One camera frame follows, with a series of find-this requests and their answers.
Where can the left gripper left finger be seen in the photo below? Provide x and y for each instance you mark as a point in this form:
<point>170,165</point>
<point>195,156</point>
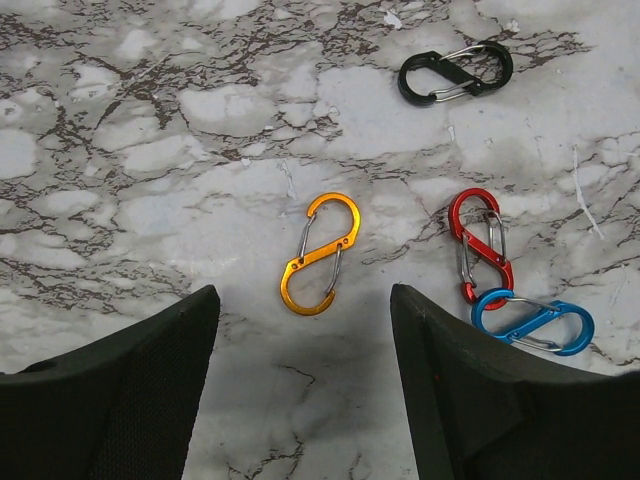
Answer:
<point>122,407</point>

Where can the black S carabiner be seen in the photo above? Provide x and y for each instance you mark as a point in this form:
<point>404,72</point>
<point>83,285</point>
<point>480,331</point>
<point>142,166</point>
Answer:
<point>463,82</point>

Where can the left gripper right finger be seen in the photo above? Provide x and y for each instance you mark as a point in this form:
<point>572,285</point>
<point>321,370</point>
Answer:
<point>480,409</point>

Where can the red S carabiner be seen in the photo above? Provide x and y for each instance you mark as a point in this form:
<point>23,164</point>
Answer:
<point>493,253</point>

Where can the upper blue S carabiner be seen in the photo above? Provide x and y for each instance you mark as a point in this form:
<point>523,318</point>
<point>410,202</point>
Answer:
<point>520,332</point>

